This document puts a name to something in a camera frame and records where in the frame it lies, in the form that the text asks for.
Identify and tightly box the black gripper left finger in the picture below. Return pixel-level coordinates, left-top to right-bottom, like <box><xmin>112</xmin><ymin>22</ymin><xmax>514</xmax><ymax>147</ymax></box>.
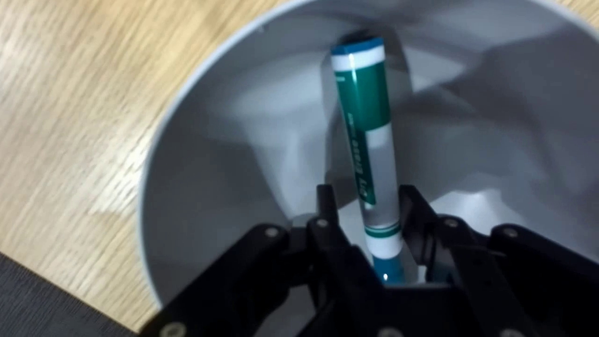
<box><xmin>138</xmin><ymin>181</ymin><xmax>383</xmax><ymax>337</ymax></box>

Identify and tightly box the green marker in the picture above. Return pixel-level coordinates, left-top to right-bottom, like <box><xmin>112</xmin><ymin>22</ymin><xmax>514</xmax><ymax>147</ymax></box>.
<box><xmin>327</xmin><ymin>33</ymin><xmax>419</xmax><ymax>287</ymax></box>

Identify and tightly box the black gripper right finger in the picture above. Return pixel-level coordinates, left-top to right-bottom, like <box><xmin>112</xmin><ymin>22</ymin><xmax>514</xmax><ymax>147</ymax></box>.
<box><xmin>397</xmin><ymin>183</ymin><xmax>599</xmax><ymax>337</ymax></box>

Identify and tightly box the grey bowl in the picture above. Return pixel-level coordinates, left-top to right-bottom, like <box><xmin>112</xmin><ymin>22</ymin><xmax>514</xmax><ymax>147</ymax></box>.
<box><xmin>134</xmin><ymin>0</ymin><xmax>599</xmax><ymax>314</ymax></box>

